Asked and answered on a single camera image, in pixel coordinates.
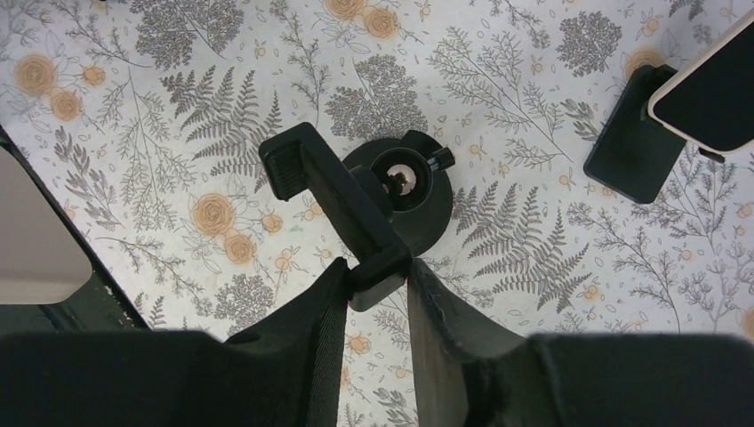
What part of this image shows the floral table mat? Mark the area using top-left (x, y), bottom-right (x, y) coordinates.
top-left (0, 0), bottom-right (754, 427)

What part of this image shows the black folding phone stand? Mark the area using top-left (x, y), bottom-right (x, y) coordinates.
top-left (582, 63), bottom-right (726, 205)

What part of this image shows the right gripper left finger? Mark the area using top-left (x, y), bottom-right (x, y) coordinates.
top-left (1, 258), bottom-right (349, 426)

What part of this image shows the small black phone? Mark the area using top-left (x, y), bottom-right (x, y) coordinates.
top-left (647, 11), bottom-right (753, 154)

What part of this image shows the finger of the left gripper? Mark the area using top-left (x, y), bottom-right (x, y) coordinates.
top-left (1, 130), bottom-right (149, 336)

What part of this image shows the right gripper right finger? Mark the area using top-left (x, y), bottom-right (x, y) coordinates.
top-left (407, 260), bottom-right (753, 426)

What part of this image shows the black round-base stand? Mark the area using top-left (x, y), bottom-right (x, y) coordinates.
top-left (259, 122), bottom-right (455, 311)

